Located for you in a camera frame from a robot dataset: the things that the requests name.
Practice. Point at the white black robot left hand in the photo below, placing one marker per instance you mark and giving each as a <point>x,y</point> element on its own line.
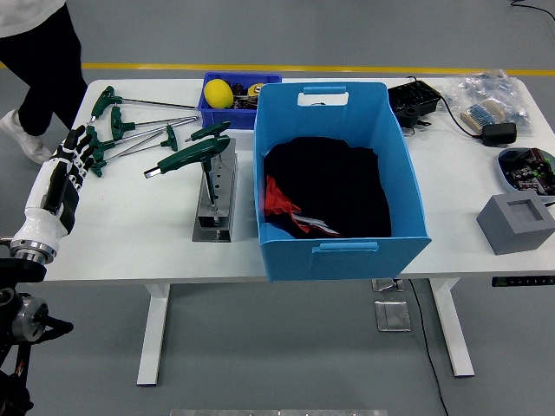
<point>41,203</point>

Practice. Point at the grey metal tool stand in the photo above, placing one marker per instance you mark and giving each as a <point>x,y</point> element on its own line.
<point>223,195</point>

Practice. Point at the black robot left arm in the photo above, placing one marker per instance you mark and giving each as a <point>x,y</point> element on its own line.
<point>28,323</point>

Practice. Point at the blue folding plastic box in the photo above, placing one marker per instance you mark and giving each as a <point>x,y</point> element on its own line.
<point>347,260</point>

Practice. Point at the person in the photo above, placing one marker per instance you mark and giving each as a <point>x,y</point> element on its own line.
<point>43,65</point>

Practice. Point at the white table leg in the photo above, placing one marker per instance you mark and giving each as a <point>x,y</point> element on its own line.
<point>152,338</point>
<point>455,329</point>

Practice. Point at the small dark blue plastic bin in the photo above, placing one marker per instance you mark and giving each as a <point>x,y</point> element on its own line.
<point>225,118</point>

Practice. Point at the yellow lemon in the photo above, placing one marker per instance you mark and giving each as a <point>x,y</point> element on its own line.
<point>218,93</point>

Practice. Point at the small dark parts pile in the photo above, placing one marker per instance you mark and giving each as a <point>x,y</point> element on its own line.
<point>240,103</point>

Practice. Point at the red cloth with white stripes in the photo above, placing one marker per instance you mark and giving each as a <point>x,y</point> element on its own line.
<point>277,201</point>

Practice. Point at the yellow tape measure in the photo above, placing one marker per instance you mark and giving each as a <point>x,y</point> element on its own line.
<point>256,89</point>

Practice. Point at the black cloth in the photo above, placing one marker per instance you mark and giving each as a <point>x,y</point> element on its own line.
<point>329,186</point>

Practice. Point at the small metal floor plate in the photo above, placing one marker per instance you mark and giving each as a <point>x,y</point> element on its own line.
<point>387,285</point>

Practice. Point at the large metal floor plate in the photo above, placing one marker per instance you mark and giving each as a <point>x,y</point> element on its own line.
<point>392,315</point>

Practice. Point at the black plastic tray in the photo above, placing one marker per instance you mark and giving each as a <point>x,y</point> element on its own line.
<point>412,99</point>

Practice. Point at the beige resistor strip bundle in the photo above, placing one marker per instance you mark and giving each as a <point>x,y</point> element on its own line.
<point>483,113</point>

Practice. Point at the clear plastic component bags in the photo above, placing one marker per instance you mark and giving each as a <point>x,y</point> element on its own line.
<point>481,86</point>

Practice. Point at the light blue plate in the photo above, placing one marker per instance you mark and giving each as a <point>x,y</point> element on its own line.
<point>501,173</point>

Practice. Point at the grey block with square recess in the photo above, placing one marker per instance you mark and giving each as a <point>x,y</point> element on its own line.
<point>503,229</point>

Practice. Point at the black power adapter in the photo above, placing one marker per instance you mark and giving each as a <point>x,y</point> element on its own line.
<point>499,133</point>

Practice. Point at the black table control panel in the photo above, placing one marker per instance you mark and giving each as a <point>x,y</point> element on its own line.
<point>522,281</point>

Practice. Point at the electronic components pile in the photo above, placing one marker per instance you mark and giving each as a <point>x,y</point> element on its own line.
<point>531,171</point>

